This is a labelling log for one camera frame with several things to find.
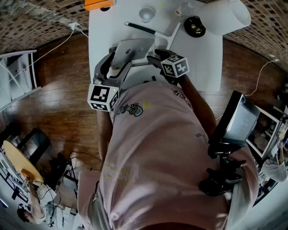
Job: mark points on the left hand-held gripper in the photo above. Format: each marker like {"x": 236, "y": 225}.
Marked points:
{"x": 102, "y": 95}

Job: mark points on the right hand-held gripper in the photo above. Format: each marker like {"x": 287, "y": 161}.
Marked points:
{"x": 176, "y": 66}

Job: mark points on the person's left forearm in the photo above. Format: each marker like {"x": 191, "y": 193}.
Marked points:
{"x": 104, "y": 134}

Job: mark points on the person's right forearm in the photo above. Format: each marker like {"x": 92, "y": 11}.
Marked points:
{"x": 198, "y": 101}

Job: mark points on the orange object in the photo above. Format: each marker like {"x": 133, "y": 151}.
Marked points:
{"x": 99, "y": 4}

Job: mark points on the black and white stick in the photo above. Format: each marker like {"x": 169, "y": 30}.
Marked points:
{"x": 139, "y": 27}

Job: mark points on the black round dish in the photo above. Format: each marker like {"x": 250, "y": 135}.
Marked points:
{"x": 194, "y": 27}

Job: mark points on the clear plastic bottle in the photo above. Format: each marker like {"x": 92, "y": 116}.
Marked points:
{"x": 185, "y": 10}

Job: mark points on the white power adapter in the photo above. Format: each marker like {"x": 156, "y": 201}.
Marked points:
{"x": 73, "y": 25}

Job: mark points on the white lamp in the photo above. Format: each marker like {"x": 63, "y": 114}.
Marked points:
{"x": 225, "y": 15}

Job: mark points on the white metal rack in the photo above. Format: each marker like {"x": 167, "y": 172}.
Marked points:
{"x": 18, "y": 76}

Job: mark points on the person's pink shirt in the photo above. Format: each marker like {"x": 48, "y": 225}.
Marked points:
{"x": 162, "y": 157}

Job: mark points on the black framed monitor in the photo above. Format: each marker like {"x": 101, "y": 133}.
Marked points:
{"x": 240, "y": 121}

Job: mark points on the black chair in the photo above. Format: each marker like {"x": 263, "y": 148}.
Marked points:
{"x": 37, "y": 141}

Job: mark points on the round wooden table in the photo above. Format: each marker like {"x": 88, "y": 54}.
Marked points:
{"x": 19, "y": 160}

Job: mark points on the white framed screen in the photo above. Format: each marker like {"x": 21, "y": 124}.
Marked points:
{"x": 265, "y": 134}

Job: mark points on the black monitor mount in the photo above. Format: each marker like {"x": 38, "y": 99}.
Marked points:
{"x": 221, "y": 175}

